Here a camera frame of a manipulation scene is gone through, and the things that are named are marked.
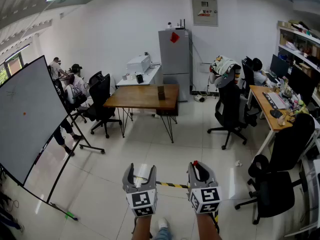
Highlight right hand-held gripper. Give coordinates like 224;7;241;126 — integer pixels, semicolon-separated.
186;161;223;215

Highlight wooden table with black legs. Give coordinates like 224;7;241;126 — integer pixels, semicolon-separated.
103;83;180;144

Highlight black whiteboard stand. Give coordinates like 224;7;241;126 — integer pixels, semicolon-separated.
46;113;106;221

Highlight yellow-black striped floor tape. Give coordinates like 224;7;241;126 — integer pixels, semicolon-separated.
133;175;191;189

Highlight patterned blanket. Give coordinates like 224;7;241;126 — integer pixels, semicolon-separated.
209;55;242;81

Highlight black office chair with armrests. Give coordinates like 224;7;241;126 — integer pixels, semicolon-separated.
234;113;316;225

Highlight large whiteboard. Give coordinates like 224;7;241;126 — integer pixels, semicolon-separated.
0;55;69;187

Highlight black computer monitor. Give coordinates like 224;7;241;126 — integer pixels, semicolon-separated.
288;65;320;107
269;54;290;79

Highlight black high-back office chair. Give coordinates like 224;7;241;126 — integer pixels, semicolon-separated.
206;78;258;151

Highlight person's right forearm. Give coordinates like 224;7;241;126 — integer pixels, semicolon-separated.
195;212;223;240

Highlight white shelf unit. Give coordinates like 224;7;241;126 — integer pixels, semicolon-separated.
276;20;320;110

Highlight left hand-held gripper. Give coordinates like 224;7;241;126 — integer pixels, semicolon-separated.
121;162;159;218

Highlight white wall notice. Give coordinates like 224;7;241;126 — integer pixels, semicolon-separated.
196;62;213;74

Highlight person's white shoe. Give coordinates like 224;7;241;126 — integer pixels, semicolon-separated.
157;217;170;231

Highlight wooden desk with white legs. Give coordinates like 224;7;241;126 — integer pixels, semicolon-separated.
249;84;294;164

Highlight white printer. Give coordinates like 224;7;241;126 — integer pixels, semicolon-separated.
126;54;152;75

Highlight black router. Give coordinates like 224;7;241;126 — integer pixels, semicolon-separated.
174;18;187;31

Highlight white keyboard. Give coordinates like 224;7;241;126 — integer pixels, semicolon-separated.
262;91;287;110

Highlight grey electrical panel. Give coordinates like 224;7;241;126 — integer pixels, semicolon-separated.
191;0;219;27

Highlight person's jeans leg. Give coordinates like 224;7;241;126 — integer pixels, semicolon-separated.
152;227;174;240

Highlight grey refrigerator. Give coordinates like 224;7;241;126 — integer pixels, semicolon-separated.
157;29;193;102

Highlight red paper square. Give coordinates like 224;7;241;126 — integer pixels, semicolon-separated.
169;31;181;44

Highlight white side desk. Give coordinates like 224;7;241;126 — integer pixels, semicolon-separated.
116;64;163;87

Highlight black mesh office chair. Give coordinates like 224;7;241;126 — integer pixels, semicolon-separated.
82;70;123;139

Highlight person's left forearm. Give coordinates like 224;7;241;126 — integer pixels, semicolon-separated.
131;215;154;240

